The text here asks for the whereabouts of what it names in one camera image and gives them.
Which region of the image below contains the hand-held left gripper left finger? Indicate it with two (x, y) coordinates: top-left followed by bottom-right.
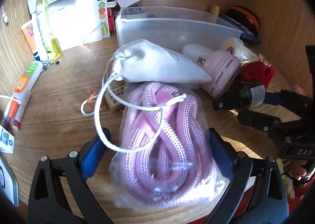
(28, 128), (115, 224)

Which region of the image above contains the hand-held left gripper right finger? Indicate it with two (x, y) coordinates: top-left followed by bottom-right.
(204, 128), (289, 224)

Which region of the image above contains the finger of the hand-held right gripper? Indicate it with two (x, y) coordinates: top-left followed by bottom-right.
(264, 89), (310, 116)
(237, 110), (291, 138)

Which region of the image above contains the dark glass bottle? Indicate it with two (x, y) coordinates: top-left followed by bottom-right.
(212, 82), (267, 112)

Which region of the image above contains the red cloth pouch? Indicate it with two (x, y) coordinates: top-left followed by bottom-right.
(240, 54), (275, 89)

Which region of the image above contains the tassel charm with paper tag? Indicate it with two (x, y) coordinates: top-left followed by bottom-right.
(84, 86), (126, 111)

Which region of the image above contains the pink round jar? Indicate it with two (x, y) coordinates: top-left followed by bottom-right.
(200, 49), (242, 98)

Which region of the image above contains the pink rope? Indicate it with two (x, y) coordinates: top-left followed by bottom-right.
(109, 81), (237, 208)

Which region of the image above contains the white drawstring pouch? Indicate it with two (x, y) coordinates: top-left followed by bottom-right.
(81, 39), (213, 153)

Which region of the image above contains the clear plastic storage box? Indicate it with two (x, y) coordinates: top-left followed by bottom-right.
(115, 6), (243, 53)

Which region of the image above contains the wooden desktop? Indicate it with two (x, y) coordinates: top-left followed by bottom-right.
(5, 25), (306, 224)

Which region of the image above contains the person's right hand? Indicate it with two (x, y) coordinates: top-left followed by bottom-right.
(283, 159), (309, 181)

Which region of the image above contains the red garment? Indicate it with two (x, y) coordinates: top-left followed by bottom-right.
(194, 177), (310, 224)

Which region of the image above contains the blue pencil case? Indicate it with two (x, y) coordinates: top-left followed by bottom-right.
(218, 15), (261, 44)

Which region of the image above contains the orange and black round case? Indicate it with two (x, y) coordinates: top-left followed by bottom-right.
(226, 6), (260, 36)

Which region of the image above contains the white orange purple tube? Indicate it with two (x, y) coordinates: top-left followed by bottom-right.
(4, 90), (32, 131)

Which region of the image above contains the white round rabbit print case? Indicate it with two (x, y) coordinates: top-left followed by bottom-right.
(182, 44), (214, 66)

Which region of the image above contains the white box with blue print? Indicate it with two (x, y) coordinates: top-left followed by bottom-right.
(0, 124), (16, 153)

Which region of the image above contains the white card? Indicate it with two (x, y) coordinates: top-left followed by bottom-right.
(0, 156), (19, 207)

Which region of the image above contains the metal binder clip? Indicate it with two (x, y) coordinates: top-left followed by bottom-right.
(41, 60), (61, 72)

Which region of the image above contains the yellow bottle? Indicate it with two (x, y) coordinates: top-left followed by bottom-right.
(210, 5), (220, 23)

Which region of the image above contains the yellow-green spray bottle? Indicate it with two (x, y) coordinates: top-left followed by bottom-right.
(35, 0), (63, 60)

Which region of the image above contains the white floral tube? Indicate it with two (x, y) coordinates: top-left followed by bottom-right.
(32, 10), (50, 61)

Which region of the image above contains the fruit print box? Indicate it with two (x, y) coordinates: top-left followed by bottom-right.
(98, 0), (110, 39)

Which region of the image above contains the red box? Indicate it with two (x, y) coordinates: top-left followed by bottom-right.
(107, 5), (121, 32)

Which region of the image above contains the white cable with connector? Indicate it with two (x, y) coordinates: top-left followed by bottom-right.
(1, 5), (9, 24)

